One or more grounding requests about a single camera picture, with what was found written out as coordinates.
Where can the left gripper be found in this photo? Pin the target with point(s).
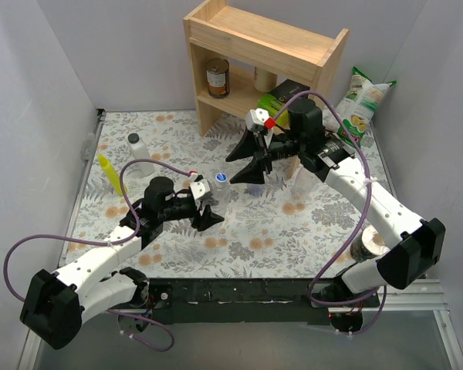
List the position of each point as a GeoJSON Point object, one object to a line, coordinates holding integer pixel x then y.
{"type": "Point", "coordinates": [197, 213]}

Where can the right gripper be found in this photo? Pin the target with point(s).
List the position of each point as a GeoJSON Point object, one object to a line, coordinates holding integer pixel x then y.
{"type": "Point", "coordinates": [265, 155]}

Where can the clear plastic bottle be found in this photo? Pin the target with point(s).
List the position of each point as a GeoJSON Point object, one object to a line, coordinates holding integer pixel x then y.
{"type": "Point", "coordinates": [304, 184]}
{"type": "Point", "coordinates": [220, 197]}

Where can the blue tinted plastic bottle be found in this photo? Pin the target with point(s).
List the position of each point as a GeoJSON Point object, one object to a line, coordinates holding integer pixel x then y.
{"type": "Point", "coordinates": [256, 190]}

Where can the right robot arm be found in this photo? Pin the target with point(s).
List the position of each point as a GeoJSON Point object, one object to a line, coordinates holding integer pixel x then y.
{"type": "Point", "coordinates": [414, 243]}

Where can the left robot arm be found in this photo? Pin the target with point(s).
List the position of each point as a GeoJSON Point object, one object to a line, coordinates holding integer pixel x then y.
{"type": "Point", "coordinates": [57, 304]}

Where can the white bottle black cap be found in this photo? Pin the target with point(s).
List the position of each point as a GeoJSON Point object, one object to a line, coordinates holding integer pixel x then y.
{"type": "Point", "coordinates": [139, 151]}

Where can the yellow squeeze bottle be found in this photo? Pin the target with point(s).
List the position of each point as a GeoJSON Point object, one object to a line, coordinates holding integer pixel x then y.
{"type": "Point", "coordinates": [111, 174]}

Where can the green and black box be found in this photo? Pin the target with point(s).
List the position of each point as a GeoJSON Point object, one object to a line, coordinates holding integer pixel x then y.
{"type": "Point", "coordinates": [274, 100]}

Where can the white cup on shelf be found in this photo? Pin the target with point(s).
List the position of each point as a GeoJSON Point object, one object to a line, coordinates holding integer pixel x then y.
{"type": "Point", "coordinates": [264, 81]}

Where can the tin can on shelf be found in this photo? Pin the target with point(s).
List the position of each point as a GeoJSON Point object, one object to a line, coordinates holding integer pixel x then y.
{"type": "Point", "coordinates": [217, 71]}

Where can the green chips bag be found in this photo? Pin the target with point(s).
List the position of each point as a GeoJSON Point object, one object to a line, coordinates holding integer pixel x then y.
{"type": "Point", "coordinates": [357, 107]}

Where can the wooden shelf unit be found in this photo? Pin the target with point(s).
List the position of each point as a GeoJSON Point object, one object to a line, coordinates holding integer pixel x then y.
{"type": "Point", "coordinates": [214, 29]}

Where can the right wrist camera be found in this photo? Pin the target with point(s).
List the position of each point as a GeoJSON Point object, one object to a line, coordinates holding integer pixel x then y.
{"type": "Point", "coordinates": [259, 121]}

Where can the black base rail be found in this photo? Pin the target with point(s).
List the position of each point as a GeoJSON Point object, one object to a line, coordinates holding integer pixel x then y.
{"type": "Point", "coordinates": [234, 300]}

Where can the aluminium frame rail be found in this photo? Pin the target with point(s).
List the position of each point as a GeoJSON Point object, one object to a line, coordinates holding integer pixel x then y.
{"type": "Point", "coordinates": [414, 331]}

